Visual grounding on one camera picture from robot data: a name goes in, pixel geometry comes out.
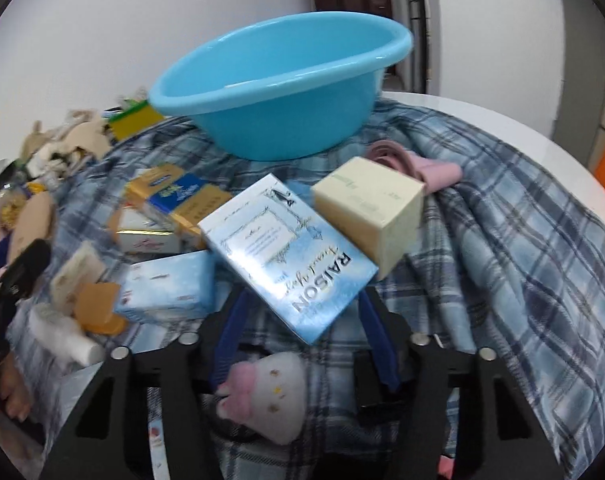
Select cream cardboard box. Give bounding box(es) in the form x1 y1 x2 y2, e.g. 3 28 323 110
311 156 425 281

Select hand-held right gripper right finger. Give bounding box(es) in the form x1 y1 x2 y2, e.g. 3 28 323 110
355 287 565 480

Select light blue cardboard box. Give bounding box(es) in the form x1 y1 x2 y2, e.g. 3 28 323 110
113 250 217 325

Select yellow bin with green rim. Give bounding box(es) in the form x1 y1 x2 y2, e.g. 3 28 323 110
107 100 166 142

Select light blue printed box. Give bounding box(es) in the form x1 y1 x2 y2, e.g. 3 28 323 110
198 173 379 346

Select blue plaid blanket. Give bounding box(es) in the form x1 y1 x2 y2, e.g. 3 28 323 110
7 97 605 480

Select white box with gold edge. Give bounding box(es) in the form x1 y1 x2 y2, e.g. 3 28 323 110
115 207 206 256

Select small cream packet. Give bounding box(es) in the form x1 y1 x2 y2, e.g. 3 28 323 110
50 240 106 313

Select person's left hand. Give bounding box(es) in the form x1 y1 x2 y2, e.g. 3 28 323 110
0 355 33 423

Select tan round disc with holes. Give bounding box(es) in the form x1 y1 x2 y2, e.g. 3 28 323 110
7 191 57 266

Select beige plush camel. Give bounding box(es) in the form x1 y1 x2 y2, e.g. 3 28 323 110
20 110 113 171

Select black framed glass sliding door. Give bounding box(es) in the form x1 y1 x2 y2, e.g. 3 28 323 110
397 0 440 96

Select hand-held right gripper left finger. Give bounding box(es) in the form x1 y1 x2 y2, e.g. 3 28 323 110
40 287 250 480

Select light blue plastic basin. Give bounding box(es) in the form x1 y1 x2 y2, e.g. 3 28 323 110
148 11 414 161

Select pink rolled cloth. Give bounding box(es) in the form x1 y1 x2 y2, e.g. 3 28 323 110
367 141 464 195

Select gold and blue box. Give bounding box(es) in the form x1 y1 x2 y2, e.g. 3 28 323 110
125 162 233 251

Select orange brown round case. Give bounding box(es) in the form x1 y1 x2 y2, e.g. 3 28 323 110
74 281 128 336

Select white and pink plush toy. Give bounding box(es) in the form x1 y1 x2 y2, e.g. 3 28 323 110
215 351 308 445

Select white plastic bottle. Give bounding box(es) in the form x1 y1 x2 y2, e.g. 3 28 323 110
28 305 106 367

